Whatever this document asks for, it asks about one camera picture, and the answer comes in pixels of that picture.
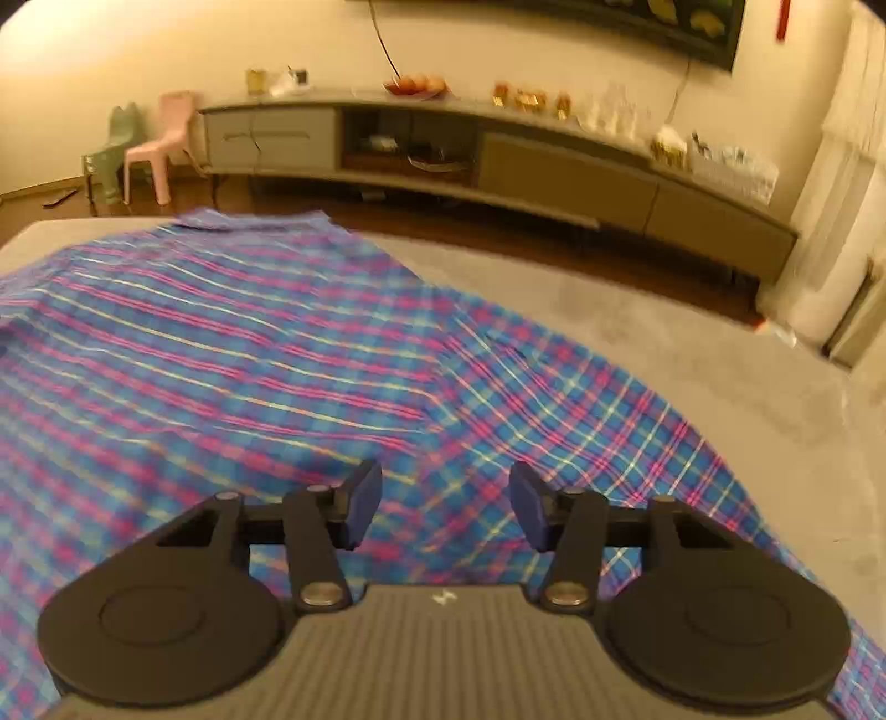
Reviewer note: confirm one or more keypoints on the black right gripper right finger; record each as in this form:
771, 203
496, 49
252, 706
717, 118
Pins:
687, 607

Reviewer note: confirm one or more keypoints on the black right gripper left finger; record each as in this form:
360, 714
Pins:
200, 605

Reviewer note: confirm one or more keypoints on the blue pink plaid shirt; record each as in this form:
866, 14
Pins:
277, 359

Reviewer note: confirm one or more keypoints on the grey bed mat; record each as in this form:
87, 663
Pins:
692, 346

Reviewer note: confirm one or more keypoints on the green plastic chair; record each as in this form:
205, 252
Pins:
125, 130

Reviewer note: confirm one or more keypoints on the white basket on cabinet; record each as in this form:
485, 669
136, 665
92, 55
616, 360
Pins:
736, 170

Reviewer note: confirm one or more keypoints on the long grey TV cabinet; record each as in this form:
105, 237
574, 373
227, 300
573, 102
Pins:
484, 154

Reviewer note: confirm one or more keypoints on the pink plastic chair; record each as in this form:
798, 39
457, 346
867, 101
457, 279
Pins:
176, 111

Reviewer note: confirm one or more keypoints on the clear glassware on cabinet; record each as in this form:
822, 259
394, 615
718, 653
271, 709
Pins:
611, 113

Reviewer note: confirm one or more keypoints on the yellow cup on cabinet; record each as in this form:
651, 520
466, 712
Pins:
256, 81

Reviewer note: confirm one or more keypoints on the golden ornaments on cabinet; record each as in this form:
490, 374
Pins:
532, 101

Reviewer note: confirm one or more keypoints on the red fruit plate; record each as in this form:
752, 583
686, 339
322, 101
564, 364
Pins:
417, 87

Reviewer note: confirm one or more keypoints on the wall mounted television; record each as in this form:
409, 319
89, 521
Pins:
708, 32

